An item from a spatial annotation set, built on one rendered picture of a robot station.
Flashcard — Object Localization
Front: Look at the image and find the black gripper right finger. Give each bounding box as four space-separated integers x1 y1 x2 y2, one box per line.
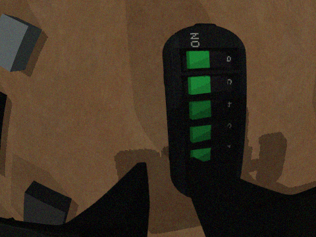
185 157 316 237

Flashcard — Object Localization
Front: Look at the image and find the dark grey controller unit with green rocker switches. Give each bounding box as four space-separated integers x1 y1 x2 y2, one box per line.
163 23 247 198

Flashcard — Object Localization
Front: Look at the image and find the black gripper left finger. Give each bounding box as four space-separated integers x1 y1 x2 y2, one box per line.
0 163 150 237

